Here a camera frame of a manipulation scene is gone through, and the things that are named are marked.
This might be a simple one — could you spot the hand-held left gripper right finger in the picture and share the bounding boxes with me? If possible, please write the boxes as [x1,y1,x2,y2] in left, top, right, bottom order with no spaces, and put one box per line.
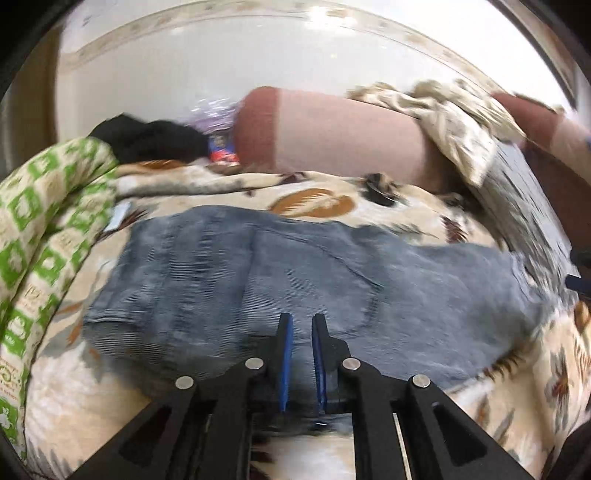
[311,314,533,480]

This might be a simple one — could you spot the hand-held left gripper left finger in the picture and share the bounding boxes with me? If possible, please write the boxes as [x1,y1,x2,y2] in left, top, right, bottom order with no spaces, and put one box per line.
[69,313,295,480]

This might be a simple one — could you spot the blue-grey denim pants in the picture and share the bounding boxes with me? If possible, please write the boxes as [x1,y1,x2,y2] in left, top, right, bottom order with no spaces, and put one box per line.
[83,205,561,435]

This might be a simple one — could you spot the grey folded cloth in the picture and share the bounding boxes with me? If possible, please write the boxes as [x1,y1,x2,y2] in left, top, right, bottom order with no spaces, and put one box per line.
[475,138,583,296]

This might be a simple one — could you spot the cream leaf print blanket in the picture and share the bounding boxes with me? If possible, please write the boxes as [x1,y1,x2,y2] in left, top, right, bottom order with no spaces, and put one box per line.
[23,159,591,480]

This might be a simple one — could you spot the cream floral cloth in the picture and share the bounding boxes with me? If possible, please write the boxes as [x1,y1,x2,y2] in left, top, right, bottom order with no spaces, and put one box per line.
[348,79,527,185]

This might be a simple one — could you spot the red and blue packet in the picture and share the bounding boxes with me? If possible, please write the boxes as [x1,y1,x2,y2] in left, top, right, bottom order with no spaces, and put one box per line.
[208,134,241,164]

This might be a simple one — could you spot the small light blue card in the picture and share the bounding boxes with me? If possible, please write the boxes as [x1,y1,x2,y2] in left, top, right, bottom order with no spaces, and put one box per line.
[108,203,133,232]

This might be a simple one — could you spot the purple plastic bag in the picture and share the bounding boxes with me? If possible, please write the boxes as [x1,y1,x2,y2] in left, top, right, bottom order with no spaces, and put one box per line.
[189,99,242,136]

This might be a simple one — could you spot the black cloth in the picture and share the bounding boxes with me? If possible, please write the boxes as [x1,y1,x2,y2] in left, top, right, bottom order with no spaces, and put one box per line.
[88,113,211,164]

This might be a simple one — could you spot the green patterned quilt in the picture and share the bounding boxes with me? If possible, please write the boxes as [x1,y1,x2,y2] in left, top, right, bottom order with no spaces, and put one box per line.
[0,137,122,457]

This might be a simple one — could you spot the wooden cabinet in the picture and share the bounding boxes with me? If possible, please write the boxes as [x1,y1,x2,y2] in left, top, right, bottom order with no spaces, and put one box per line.
[0,28,62,153]

